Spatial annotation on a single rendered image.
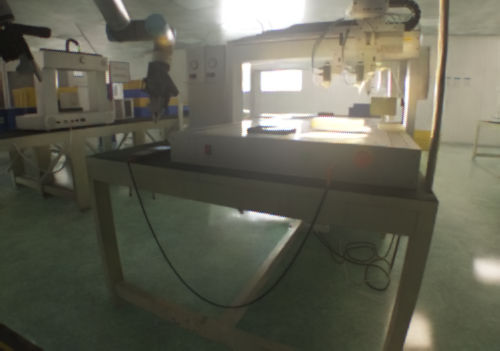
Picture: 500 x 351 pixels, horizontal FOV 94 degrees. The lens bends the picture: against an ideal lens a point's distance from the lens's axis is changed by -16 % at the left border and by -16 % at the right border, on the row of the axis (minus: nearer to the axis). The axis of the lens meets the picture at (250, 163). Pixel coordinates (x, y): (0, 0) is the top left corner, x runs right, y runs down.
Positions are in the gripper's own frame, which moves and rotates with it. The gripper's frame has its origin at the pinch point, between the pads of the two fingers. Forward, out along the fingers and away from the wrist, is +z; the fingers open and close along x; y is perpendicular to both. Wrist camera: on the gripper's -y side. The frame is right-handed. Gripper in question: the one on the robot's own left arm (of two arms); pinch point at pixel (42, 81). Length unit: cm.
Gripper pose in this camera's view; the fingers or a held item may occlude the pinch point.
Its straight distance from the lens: 103.2
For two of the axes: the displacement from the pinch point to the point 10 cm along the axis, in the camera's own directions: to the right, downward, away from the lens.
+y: -7.1, 5.3, -4.7
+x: 6.5, 2.2, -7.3
